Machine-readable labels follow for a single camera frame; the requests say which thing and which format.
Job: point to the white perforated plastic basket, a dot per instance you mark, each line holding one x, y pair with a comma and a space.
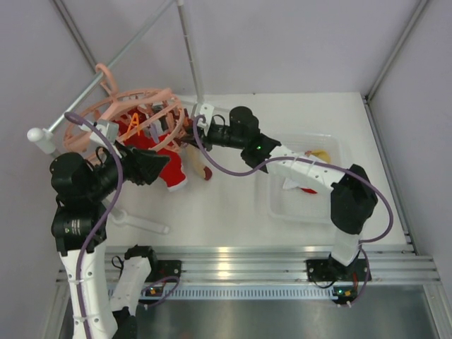
294, 205

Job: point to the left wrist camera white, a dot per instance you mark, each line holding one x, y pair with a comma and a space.
108, 129

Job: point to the red sock white cuff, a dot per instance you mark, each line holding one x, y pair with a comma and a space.
173, 174

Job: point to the orange clothes peg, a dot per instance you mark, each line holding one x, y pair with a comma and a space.
135, 120

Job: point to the red white patterned sock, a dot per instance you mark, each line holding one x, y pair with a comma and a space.
309, 191

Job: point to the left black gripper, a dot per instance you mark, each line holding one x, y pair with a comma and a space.
142, 165

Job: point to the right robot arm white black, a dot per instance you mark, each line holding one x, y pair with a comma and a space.
351, 198

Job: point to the aluminium mounting rail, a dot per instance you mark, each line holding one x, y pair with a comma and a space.
288, 272

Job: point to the pink round clip hanger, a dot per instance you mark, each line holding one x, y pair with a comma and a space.
148, 118

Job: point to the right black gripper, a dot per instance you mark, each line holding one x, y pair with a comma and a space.
205, 139

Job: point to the white sock black stripes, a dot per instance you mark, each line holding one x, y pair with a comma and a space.
291, 184

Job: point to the yellow sock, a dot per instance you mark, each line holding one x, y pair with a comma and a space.
322, 155

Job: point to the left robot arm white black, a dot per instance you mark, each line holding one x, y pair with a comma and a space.
85, 196

